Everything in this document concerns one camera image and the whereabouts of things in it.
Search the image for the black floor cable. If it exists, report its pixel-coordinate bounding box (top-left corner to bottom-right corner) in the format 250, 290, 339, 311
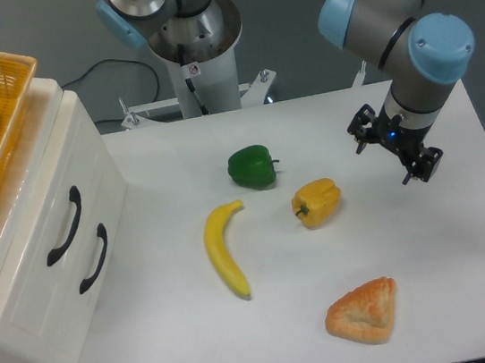
57, 52, 165, 129

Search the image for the yellow banana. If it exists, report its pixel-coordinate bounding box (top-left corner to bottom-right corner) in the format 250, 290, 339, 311
203, 200, 251, 300

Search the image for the black top drawer handle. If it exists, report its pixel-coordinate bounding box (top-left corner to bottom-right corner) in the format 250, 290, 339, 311
46, 185, 82, 267

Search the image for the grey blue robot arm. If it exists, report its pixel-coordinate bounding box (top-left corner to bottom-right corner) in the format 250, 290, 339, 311
96, 0, 475, 182

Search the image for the white drawer cabinet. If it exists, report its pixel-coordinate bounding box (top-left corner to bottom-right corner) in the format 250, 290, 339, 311
0, 78, 127, 363

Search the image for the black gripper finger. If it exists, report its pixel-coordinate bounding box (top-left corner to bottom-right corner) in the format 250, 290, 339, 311
398, 146, 443, 185
347, 104, 379, 155

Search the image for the black drawer handle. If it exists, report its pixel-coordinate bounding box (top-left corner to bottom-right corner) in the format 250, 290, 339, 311
79, 223, 109, 294
46, 185, 82, 267

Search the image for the triangular pastry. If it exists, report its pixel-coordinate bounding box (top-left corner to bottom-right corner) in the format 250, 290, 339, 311
325, 277, 396, 345

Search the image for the yellow bell pepper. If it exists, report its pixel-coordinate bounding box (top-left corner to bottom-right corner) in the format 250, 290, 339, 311
291, 178, 342, 229

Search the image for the black lower drawer handle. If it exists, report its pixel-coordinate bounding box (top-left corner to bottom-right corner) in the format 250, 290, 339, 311
79, 223, 109, 294

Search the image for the green bell pepper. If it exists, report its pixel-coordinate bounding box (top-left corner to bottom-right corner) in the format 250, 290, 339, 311
227, 144, 278, 190

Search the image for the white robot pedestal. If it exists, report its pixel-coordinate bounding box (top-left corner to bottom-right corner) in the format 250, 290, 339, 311
146, 0, 277, 119

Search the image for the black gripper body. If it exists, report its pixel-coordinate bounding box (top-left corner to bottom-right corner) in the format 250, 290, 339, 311
371, 112, 429, 167

